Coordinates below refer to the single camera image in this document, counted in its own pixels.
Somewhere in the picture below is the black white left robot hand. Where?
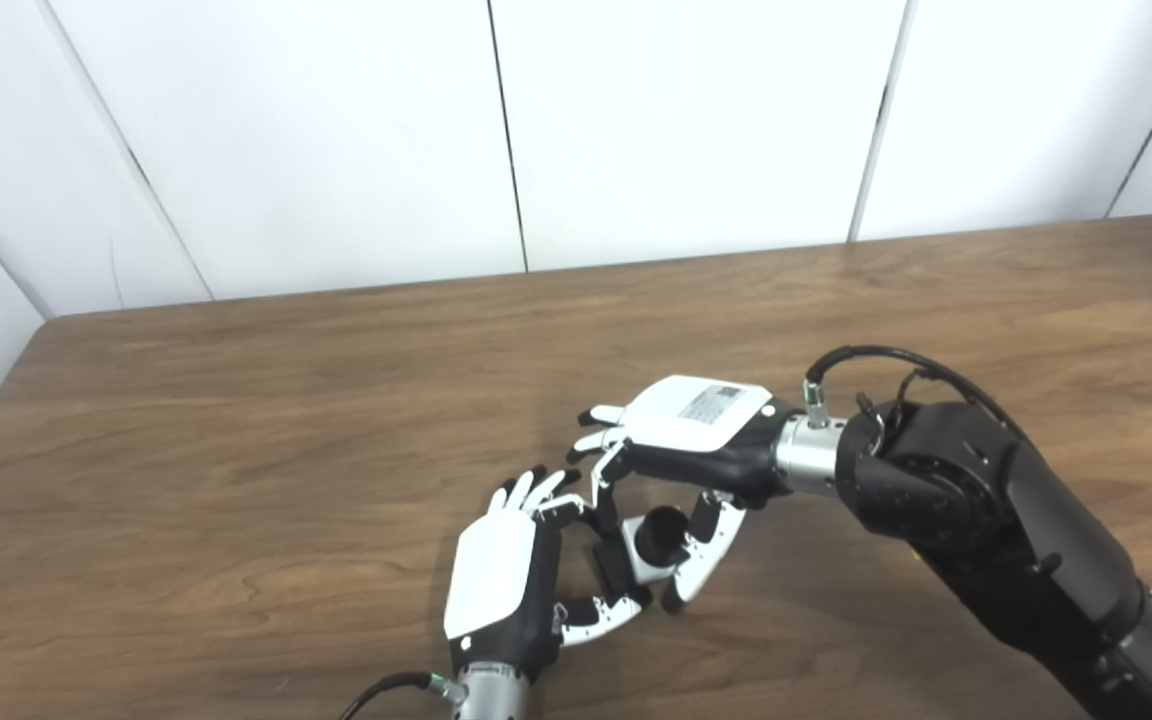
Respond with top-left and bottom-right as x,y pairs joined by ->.
443,465 -> 652,686

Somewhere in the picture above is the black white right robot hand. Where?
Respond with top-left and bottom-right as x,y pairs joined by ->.
566,375 -> 802,616

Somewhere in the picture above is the black peg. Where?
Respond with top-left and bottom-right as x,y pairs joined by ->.
593,506 -> 692,606

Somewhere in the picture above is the white square piece with hole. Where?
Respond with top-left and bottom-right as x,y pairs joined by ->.
621,515 -> 697,588

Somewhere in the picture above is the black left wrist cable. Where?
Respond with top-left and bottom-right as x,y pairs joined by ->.
336,672 -> 467,720

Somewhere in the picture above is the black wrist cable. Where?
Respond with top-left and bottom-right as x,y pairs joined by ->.
336,672 -> 467,720
802,345 -> 1027,441

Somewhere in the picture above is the thin wire on right arm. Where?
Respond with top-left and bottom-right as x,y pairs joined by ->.
856,368 -> 937,426

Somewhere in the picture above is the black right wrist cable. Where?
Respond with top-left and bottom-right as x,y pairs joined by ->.
802,345 -> 1027,441

